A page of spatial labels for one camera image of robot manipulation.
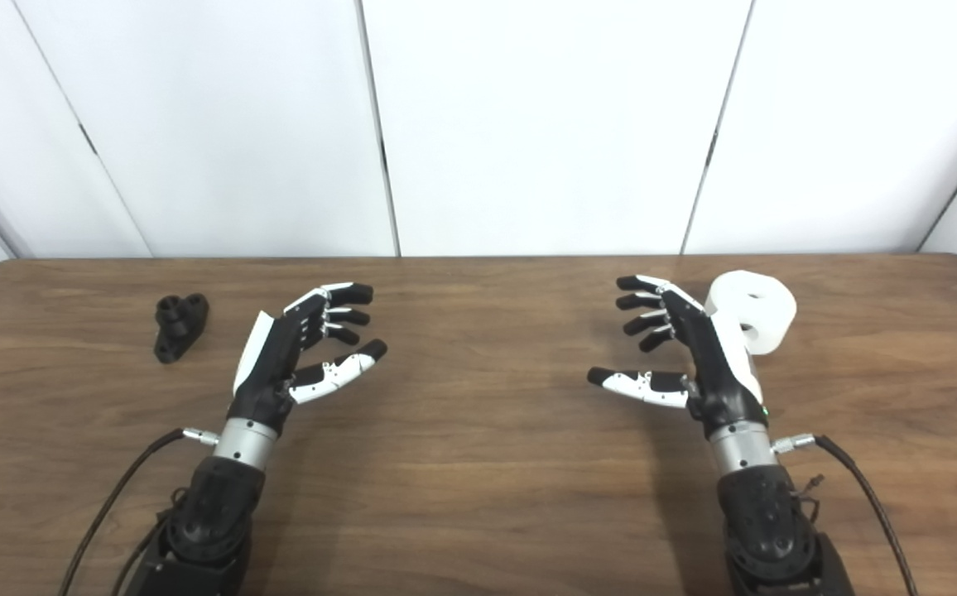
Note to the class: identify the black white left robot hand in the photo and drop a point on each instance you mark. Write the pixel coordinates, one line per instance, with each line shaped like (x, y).
(267, 364)

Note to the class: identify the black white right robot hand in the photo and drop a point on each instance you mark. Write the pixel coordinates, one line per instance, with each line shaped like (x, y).
(714, 372)

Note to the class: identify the round white plastic piece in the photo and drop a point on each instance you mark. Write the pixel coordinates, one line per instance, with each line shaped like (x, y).
(768, 319)

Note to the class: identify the black plastic holder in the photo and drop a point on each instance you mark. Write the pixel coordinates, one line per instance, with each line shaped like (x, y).
(179, 324)

